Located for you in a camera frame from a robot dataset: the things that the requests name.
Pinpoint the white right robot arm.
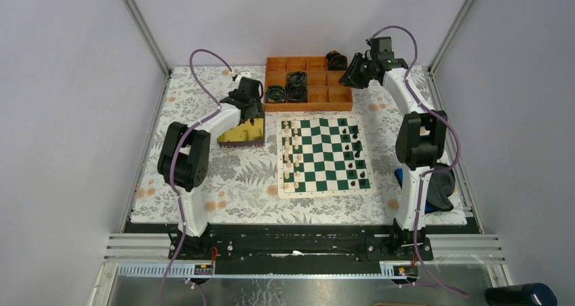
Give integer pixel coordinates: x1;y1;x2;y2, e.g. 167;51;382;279
339;37;447;233

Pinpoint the black tape roll in tray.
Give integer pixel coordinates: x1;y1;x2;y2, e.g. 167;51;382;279
285;85;308;103
264;85;286;103
286;71;307;87

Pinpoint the white chess pieces row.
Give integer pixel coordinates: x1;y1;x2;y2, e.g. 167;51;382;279
281;120;302;193

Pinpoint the black tape roll behind tray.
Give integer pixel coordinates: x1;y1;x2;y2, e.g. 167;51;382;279
325;50;348;71

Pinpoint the dark grey cloth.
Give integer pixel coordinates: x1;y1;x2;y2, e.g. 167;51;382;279
427;170;456;213

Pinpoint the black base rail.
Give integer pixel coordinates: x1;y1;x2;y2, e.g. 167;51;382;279
167;224;434;275

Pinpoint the blue cloth pouch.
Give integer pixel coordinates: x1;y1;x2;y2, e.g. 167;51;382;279
393;168;438;214

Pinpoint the green white chess board mat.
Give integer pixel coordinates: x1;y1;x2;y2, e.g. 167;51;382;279
276;113;376;199

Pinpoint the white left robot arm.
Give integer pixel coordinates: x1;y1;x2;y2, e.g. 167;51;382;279
157;71;264;259

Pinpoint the gold metal tin box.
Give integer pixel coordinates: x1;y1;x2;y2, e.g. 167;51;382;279
216;117;265;149

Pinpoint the orange wooden compartment tray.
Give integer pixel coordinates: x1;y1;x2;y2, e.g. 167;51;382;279
263;56;353;113

